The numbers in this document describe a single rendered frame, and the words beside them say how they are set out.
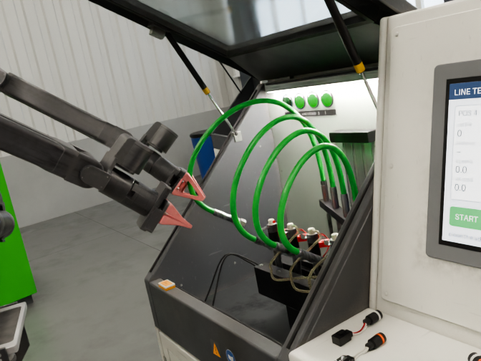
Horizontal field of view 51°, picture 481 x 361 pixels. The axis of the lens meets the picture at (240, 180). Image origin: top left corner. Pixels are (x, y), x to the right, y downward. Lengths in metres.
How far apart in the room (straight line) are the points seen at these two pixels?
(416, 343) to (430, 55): 0.51
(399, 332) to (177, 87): 7.57
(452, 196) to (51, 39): 7.15
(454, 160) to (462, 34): 0.21
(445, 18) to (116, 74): 7.18
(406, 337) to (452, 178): 0.30
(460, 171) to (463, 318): 0.25
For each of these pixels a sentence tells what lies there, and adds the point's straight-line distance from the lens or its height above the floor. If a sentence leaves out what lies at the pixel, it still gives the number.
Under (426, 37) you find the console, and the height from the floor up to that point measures 1.49.
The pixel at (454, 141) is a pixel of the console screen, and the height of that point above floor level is 1.31.
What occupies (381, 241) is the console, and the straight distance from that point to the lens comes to 1.07.
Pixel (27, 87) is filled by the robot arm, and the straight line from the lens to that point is 1.44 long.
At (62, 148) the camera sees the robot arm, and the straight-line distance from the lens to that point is 0.96.
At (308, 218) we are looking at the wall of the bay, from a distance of 1.69.
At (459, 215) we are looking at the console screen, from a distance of 0.95.
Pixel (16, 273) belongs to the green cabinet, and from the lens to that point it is 4.45.
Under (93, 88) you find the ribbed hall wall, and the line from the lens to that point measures 7.88.
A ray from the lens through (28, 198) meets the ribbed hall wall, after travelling 7.62.
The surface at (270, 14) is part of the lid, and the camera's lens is 1.28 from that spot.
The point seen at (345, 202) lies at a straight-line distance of 1.28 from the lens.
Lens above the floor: 1.49
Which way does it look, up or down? 12 degrees down
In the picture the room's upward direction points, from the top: 11 degrees counter-clockwise
